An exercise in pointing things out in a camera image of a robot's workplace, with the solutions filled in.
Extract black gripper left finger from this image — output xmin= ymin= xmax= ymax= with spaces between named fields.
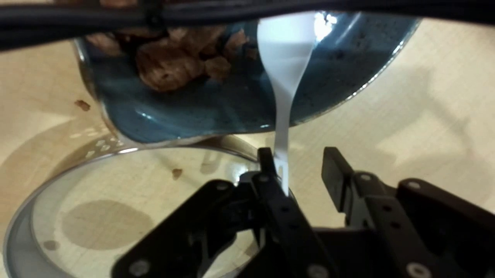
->
xmin=110 ymin=147 xmax=338 ymax=278

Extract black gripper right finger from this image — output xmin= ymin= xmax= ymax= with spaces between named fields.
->
xmin=322 ymin=147 xmax=495 ymax=278

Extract white plastic spoon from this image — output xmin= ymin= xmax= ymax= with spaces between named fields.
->
xmin=256 ymin=12 xmax=318 ymax=198

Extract glass pot lid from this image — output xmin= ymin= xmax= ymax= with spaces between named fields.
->
xmin=2 ymin=134 xmax=262 ymax=278

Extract blue ceramic bowl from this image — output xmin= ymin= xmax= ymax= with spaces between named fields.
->
xmin=75 ymin=11 xmax=423 ymax=147

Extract brown food pieces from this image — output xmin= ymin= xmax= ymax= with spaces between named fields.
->
xmin=84 ymin=25 xmax=254 ymax=94

